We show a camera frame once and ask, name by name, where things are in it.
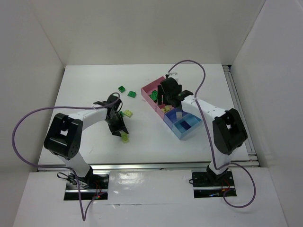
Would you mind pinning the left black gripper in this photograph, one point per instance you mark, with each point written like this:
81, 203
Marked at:
116, 123

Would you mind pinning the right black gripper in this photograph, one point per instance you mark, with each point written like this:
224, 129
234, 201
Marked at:
164, 95

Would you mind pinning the light green small lego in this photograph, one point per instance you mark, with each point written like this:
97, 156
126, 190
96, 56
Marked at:
166, 108

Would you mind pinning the purple lego brick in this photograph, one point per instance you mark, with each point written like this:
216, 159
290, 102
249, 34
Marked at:
185, 125

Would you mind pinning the dark green long lego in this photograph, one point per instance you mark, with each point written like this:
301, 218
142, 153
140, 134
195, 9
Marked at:
154, 96

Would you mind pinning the beige lego brick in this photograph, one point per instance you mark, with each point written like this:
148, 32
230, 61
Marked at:
178, 115

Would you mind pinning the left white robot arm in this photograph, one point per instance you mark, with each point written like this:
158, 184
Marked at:
64, 135

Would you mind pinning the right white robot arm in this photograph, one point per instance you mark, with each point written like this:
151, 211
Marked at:
224, 128

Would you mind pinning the light green square lego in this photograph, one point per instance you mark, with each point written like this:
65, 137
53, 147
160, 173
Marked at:
125, 137

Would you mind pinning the light green lego brick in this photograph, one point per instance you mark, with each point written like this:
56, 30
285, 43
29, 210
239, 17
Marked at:
128, 113

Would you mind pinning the pink and blue sorting tray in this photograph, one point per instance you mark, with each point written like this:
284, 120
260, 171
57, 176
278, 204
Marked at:
170, 117

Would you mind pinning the dark green square lego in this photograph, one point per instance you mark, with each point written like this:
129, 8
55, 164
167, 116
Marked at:
121, 89

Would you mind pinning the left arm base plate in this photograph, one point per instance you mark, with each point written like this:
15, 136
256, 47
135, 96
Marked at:
98, 189

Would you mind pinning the aluminium frame rail right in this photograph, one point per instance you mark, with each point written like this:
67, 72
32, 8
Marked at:
237, 103

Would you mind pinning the aluminium frame rail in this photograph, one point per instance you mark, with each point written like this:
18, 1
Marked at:
237, 103
154, 166

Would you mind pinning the aluminium frame rail front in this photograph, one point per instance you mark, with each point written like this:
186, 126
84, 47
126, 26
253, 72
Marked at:
154, 166

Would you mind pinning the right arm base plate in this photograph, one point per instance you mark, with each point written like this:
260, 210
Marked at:
203, 188

